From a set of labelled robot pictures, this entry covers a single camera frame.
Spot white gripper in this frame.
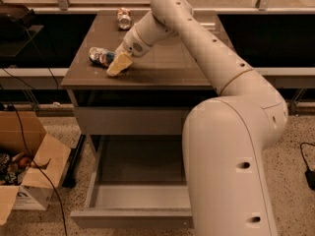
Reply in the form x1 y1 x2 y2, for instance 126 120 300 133
107 27 152 77

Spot crushed red bull can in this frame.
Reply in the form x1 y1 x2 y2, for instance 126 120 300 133
89 47 116 67

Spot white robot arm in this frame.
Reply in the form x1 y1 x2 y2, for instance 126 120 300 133
107 0 288 236

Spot crushed silver can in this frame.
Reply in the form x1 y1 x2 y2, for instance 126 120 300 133
117 8 132 30

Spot closed grey top drawer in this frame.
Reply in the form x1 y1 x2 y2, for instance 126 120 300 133
74 107 190 135

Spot grey drawer cabinet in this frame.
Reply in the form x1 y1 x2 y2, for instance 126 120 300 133
60 9 237 230

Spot open grey middle drawer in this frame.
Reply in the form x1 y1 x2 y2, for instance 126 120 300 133
71 135 193 229

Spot cardboard box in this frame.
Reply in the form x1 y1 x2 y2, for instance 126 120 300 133
0 111 71 225

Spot items inside cardboard box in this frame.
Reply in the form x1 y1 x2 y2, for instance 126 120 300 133
0 150 52 186

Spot black power adapter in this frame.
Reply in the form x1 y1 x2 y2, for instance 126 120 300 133
305 170 315 190

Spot black cable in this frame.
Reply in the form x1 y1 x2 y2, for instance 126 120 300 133
0 66 69 236

